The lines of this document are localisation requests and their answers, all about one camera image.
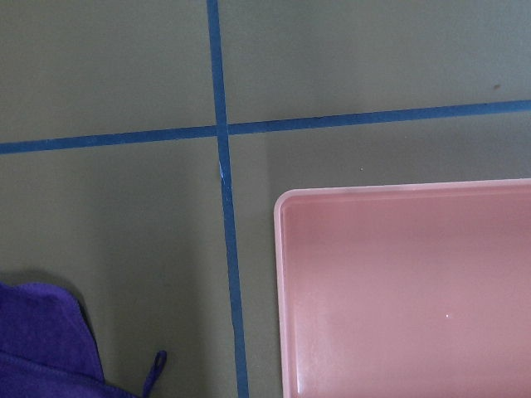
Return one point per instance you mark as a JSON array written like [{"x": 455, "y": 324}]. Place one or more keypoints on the purple cloth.
[{"x": 47, "y": 348}]

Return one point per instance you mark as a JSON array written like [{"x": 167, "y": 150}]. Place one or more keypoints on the pink plastic tray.
[{"x": 419, "y": 290}]

